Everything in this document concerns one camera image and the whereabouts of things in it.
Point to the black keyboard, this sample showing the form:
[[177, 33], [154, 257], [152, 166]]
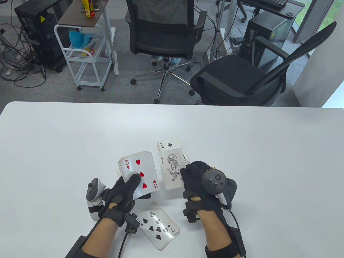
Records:
[[271, 2]]

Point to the grey left hand controller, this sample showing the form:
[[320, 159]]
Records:
[[92, 189]]

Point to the person's right hand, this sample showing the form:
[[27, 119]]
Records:
[[193, 182]]

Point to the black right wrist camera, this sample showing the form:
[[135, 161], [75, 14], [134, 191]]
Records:
[[191, 215]]

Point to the black mesh back office chair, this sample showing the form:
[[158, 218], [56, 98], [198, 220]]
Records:
[[161, 40]]

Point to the small black power adapter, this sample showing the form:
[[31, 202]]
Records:
[[236, 40]]

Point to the black glass side computer tower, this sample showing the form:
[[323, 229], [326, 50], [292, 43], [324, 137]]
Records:
[[279, 28]]

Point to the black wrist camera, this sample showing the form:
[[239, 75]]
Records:
[[191, 215], [131, 224]]

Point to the yellow and red packet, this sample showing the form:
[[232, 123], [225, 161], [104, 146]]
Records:
[[87, 9]]

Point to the dark office desk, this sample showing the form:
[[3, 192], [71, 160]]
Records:
[[295, 8]]

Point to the black line drawing joker card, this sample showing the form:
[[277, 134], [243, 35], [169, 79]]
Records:
[[166, 182]]

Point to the stack of red-backed playing cards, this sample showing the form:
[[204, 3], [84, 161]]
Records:
[[145, 166]]

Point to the black padded office chair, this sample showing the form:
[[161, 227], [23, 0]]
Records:
[[231, 72]]

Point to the black chair base with casters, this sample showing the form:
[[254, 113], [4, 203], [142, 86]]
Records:
[[243, 19]]

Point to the brown top white side table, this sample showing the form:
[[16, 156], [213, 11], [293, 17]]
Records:
[[78, 13]]

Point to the pile of face-up clubs cards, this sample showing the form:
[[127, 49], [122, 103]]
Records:
[[177, 143]]

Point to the person's left forearm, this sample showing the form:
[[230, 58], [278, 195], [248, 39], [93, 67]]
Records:
[[100, 236]]

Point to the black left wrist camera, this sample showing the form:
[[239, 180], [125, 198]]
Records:
[[131, 224]]

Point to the blue plastic bowl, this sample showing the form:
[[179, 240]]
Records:
[[78, 39]]

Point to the small grey phone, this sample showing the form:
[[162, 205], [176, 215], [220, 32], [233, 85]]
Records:
[[95, 8]]

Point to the black spades playing card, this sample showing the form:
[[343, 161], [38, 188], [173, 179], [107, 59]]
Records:
[[166, 215]]

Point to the black computer tower yellow sticker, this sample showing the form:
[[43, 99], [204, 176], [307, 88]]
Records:
[[40, 40]]

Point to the person's left hand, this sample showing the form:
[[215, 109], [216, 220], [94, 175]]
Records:
[[119, 199]]

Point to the person's right forearm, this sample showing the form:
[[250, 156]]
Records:
[[217, 231]]

